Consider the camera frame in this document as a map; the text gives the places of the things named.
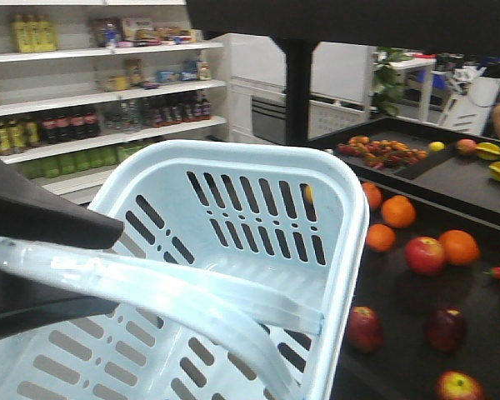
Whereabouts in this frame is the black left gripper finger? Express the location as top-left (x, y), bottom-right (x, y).
top-left (0, 160), bottom-right (123, 249)
top-left (0, 271), bottom-right (117, 339)

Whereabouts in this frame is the light blue plastic basket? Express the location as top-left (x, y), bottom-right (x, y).
top-left (0, 140), bottom-right (369, 399)

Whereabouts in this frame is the dark red apple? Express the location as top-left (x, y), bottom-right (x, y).
top-left (424, 307), bottom-right (468, 352)

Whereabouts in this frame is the white right shelf unit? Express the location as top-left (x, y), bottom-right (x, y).
top-left (0, 1), bottom-right (228, 204)

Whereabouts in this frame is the knobbed orange left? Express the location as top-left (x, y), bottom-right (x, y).
top-left (362, 182), bottom-right (383, 212)

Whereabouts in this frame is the knobbed orange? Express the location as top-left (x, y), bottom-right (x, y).
top-left (380, 195), bottom-right (417, 228)
top-left (362, 182), bottom-right (383, 212)

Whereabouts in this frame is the small orange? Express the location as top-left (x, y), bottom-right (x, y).
top-left (365, 223), bottom-right (396, 253)

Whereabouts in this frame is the pile of small tomatoes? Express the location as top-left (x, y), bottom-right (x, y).
top-left (337, 135), bottom-right (428, 169)

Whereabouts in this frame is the knobbed orange right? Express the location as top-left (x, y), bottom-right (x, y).
top-left (380, 195), bottom-right (417, 228)

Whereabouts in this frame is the green potted plant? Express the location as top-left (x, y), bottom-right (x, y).
top-left (371, 47), bottom-right (413, 118)

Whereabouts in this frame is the pink red apple middle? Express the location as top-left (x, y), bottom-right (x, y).
top-left (405, 237), bottom-right (446, 276)

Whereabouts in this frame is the red yellow apple front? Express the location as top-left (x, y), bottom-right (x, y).
top-left (435, 371), bottom-right (486, 400)

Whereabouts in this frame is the orange beside middle apple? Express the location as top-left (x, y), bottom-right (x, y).
top-left (438, 230), bottom-right (480, 267)

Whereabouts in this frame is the red chili pepper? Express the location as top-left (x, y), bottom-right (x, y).
top-left (485, 267), bottom-right (500, 279)

